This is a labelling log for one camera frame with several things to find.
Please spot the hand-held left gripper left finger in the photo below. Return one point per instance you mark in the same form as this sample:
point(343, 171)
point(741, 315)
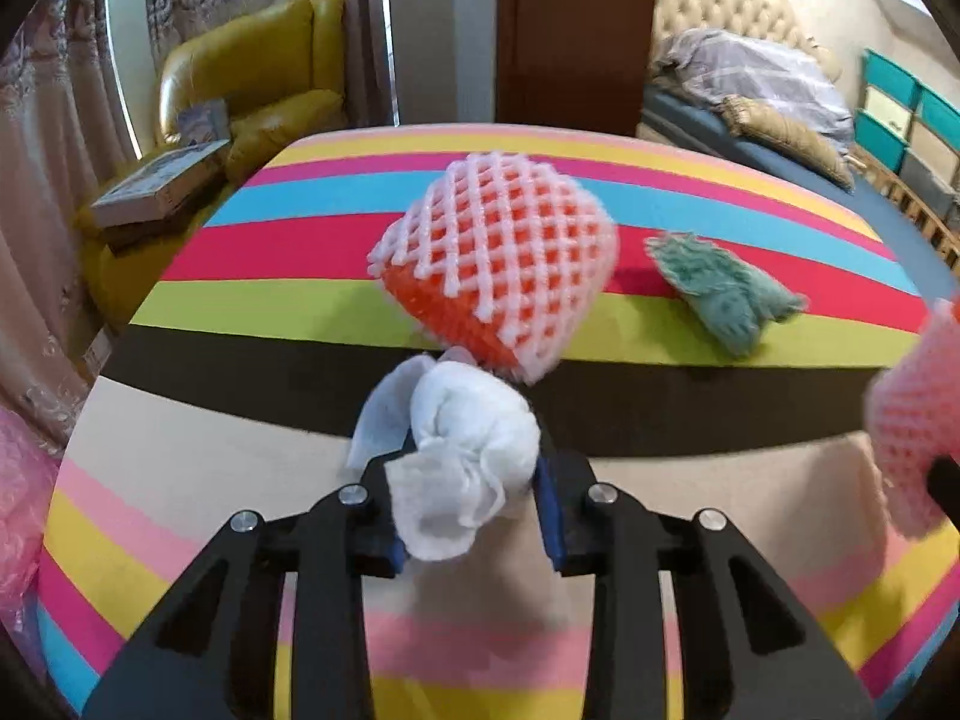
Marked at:
point(395, 558)

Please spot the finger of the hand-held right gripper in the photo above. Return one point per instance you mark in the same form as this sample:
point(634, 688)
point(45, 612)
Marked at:
point(946, 491)

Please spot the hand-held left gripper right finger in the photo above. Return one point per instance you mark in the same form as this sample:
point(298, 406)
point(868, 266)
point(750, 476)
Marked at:
point(547, 517)

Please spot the pink foam fruit net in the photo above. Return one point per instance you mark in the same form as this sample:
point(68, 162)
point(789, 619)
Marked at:
point(911, 420)

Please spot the white cloth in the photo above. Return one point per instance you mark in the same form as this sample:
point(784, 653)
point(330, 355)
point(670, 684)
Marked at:
point(465, 435)

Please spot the orange fruit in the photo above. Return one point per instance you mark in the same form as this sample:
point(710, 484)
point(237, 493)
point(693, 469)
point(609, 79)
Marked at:
point(502, 255)

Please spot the pink trash bag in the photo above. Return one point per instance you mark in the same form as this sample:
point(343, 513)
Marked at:
point(22, 510)

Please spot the striped colourful tablecloth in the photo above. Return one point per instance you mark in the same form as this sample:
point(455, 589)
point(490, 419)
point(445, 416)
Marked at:
point(225, 427)

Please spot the green knitted cloth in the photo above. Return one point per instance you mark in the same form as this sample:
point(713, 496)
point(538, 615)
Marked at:
point(720, 285)

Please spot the teal storage drawers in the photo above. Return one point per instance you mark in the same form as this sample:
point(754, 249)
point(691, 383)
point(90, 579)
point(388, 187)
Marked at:
point(915, 120)

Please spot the beige striped pillow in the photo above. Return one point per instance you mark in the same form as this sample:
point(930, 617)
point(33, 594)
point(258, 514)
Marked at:
point(787, 139)

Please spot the flat dark box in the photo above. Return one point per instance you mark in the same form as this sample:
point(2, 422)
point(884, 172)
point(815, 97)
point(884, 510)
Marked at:
point(150, 229)

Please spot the bed with pillows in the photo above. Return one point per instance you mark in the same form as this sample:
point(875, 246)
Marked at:
point(690, 124)

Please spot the flat white printed box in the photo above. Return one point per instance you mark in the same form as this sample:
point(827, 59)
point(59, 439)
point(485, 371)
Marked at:
point(157, 180)

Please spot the grey striped blanket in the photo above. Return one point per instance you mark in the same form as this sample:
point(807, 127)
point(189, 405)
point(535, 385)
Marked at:
point(757, 71)

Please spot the small blue picture box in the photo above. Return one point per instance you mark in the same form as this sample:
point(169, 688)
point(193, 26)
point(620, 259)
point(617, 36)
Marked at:
point(202, 120)

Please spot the brown wooden door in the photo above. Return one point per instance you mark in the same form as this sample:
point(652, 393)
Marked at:
point(577, 37)

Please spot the yellow leather armchair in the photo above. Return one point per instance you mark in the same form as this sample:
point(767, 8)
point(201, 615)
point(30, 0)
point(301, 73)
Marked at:
point(255, 60)

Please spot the cream tufted bed headboard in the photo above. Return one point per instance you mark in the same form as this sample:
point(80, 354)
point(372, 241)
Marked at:
point(735, 0)

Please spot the wooden crib rail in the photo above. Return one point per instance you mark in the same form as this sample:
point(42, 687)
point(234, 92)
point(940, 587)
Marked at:
point(907, 199)

